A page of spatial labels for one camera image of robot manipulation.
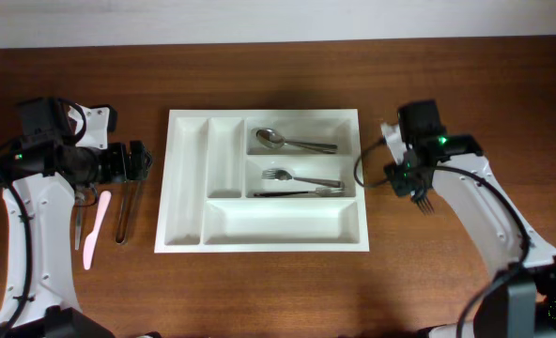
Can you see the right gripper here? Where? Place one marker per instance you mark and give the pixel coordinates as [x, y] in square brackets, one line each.
[398, 182]

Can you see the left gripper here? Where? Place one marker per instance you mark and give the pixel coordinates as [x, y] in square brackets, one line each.
[121, 170]

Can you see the dark handled steel fork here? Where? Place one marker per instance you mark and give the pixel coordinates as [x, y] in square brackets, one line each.
[420, 199]

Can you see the long steel tongs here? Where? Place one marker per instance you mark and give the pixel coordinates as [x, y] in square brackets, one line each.
[131, 196]

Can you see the steel spoon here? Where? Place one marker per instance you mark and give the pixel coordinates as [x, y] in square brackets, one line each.
[259, 141]
[271, 137]

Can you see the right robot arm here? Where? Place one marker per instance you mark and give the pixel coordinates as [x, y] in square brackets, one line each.
[520, 300]

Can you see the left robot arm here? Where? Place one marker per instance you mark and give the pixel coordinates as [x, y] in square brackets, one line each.
[62, 151]

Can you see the small steel tongs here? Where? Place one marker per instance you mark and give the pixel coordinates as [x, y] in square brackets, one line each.
[80, 199]

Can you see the pink plastic knife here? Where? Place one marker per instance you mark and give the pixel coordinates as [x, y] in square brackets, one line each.
[92, 238]

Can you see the white plastic cutlery tray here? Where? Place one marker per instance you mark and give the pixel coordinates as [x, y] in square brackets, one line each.
[214, 159]

